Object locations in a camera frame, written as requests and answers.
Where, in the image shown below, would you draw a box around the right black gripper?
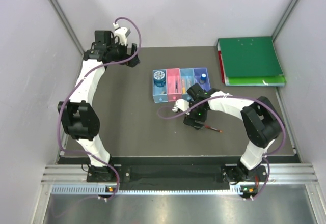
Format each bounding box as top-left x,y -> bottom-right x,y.
184,101 -> 208,130

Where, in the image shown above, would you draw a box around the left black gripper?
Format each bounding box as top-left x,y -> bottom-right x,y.
106,38 -> 139,67

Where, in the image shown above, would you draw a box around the red pen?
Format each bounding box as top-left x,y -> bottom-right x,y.
202,125 -> 223,133

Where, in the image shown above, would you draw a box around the blue grey eraser stick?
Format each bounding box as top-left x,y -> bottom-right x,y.
187,78 -> 193,88

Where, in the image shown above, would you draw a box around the blue cap bottle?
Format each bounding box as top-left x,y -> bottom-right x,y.
199,73 -> 207,84

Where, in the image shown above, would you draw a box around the purple plastic tray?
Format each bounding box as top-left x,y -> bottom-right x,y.
194,68 -> 211,91

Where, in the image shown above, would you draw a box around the light blue tray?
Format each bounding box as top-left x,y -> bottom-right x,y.
180,68 -> 195,100
152,69 -> 168,103

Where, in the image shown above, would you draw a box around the pink plastic tray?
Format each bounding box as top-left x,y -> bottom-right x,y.
167,68 -> 182,102

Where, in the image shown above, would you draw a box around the blue white tape roll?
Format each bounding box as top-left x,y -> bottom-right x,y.
153,70 -> 166,87

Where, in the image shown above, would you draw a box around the red folder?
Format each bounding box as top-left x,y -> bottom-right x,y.
218,51 -> 226,84

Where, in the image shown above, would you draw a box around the light green folder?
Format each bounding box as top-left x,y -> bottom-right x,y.
225,75 -> 286,87

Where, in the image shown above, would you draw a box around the dark green binder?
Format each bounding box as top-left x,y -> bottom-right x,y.
218,36 -> 283,78

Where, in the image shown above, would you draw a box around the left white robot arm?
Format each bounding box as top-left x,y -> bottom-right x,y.
58,27 -> 140,182

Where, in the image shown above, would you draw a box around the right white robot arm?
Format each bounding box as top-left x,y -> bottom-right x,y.
173,83 -> 284,184

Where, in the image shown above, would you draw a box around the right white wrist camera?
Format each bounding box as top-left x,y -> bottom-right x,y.
172,99 -> 190,113

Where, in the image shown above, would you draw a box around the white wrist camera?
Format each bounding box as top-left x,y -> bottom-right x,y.
113,23 -> 131,46
172,99 -> 190,113

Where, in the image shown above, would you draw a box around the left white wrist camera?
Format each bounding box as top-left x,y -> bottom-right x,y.
113,23 -> 131,46

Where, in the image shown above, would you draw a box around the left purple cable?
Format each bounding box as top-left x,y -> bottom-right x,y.
56,17 -> 143,209

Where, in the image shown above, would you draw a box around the purple cable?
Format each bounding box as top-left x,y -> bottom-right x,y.
56,17 -> 143,209
157,95 -> 286,201

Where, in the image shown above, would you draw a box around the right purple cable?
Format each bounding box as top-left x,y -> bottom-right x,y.
157,95 -> 286,201

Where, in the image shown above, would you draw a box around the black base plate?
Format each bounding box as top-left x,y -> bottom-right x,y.
86,162 -> 269,190

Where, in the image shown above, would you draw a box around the grey cable duct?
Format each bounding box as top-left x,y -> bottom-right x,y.
50,182 -> 258,197

